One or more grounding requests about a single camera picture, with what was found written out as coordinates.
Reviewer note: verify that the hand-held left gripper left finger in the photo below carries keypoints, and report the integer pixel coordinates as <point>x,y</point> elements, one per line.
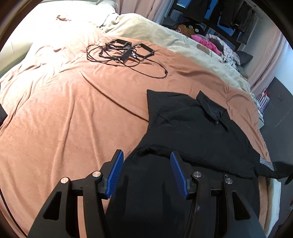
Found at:
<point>115,170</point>

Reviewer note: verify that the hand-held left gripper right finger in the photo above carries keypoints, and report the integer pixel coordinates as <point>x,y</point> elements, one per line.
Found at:
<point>178,171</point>

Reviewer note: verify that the black shirt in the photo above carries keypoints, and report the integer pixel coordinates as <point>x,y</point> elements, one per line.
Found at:
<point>194,132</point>

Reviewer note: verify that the folded black clothes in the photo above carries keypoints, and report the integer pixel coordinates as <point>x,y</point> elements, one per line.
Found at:
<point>2,113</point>

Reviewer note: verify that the orange-brown blanket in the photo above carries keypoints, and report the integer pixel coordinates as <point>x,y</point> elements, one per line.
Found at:
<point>68,114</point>

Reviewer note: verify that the striped bag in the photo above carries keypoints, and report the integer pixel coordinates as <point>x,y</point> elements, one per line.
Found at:
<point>263,100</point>

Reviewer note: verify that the floral cloth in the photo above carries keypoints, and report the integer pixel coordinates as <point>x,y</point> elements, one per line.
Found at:
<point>230,53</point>

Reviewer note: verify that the bright pink cloth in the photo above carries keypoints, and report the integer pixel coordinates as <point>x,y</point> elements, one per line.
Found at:
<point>206,42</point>

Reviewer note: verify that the dark grey pillow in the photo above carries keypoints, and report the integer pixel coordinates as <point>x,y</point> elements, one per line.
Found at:
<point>245,57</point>

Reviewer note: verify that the beige blanket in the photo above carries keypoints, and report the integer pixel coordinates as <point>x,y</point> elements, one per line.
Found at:
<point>160,34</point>

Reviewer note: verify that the brown and yellow plush item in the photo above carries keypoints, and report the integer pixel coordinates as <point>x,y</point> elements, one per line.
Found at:
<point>184,28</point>

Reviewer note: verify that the white bed sheet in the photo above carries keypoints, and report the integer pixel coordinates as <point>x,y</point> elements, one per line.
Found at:
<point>50,32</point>

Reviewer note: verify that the small brown item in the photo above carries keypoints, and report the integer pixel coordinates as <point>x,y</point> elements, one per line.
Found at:
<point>61,18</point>

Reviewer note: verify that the hanging grey-green garment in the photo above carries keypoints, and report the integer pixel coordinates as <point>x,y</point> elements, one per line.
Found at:
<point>248,22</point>

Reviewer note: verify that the hanging dark garment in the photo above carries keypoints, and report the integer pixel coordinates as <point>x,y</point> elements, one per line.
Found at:
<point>230,13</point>

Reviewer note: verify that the black hexagonal frame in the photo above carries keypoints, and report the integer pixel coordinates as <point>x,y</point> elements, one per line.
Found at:
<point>146,47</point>
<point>119,41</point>

